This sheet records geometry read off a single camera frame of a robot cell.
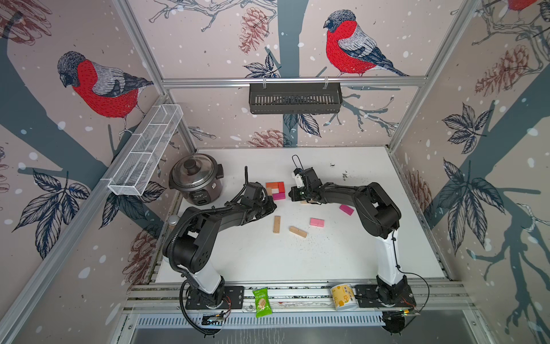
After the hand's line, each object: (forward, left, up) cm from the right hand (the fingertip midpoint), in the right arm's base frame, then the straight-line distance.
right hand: (289, 192), depth 102 cm
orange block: (+4, +9, 0) cm, 10 cm away
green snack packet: (-46, +8, +1) cm, 47 cm away
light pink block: (-16, -12, +1) cm, 20 cm away
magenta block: (-1, +5, -2) cm, 5 cm away
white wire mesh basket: (-3, +55, +30) cm, 63 cm away
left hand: (-9, +4, +5) cm, 11 cm away
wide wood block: (-17, +5, -1) cm, 17 cm away
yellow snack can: (-44, -18, +5) cm, 48 cm away
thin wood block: (+1, +10, -1) cm, 10 cm away
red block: (+3, +4, 0) cm, 5 cm away
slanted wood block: (-19, -2, 0) cm, 20 cm away
